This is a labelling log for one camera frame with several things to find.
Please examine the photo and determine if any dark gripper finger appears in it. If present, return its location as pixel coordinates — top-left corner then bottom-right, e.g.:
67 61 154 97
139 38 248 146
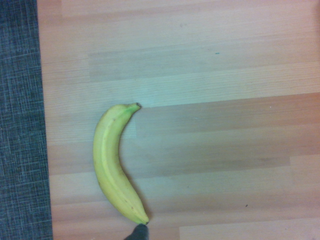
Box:
123 223 150 240

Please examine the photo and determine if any yellow banana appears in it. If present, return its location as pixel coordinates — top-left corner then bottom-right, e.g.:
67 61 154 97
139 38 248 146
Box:
92 102 150 225

